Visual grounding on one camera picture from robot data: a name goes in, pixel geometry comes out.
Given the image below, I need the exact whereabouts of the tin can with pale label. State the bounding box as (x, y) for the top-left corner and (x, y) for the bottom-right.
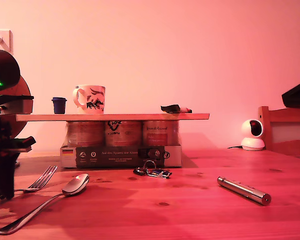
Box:
(66, 121), (106, 148)

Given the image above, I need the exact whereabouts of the metallic fork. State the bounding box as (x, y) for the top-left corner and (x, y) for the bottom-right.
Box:
(0, 165), (58, 204)

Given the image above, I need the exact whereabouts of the printed cardboard tray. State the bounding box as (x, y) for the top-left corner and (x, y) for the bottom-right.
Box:
(59, 144), (183, 169)

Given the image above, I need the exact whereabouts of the bunch of keys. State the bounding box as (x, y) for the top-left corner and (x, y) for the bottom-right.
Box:
(132, 159), (173, 180)

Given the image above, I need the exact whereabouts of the metallic spoon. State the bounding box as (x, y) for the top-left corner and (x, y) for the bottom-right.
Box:
(0, 173), (90, 235)

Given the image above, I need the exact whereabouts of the tin can with red label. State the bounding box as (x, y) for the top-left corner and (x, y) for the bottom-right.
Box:
(141, 121), (180, 146)

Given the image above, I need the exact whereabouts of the wooden board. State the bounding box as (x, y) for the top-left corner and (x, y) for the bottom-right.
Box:
(15, 113), (211, 123)

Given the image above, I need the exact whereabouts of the white wall plate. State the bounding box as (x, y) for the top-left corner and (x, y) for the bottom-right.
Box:
(0, 29), (14, 55)

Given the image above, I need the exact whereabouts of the silver metal laser pointer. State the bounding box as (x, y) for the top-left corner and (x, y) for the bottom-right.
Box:
(216, 175), (272, 207)

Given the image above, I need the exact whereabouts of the white security camera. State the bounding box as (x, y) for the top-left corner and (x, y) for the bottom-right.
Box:
(239, 118), (266, 151)

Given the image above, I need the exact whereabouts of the white mug with dark print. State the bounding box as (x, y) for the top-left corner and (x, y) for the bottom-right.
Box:
(72, 84), (106, 115)

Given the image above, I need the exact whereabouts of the brown globe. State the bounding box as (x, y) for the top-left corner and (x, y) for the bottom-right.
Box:
(7, 74), (33, 140)

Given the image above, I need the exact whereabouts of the black crumpled wrapper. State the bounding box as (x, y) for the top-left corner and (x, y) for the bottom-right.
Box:
(160, 103), (181, 114)

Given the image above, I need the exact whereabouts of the small blue cup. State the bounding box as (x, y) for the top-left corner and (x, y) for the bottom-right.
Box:
(51, 96), (68, 115)

